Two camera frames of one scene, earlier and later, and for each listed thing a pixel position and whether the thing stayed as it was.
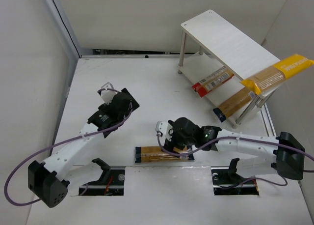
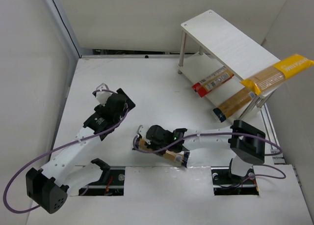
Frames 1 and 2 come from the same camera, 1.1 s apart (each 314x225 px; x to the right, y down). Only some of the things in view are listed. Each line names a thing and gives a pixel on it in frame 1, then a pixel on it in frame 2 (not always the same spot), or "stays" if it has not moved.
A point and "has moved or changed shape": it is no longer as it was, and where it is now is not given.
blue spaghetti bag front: (155, 154) has moved or changed shape
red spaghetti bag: (211, 82) stays
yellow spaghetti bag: (276, 73) stays
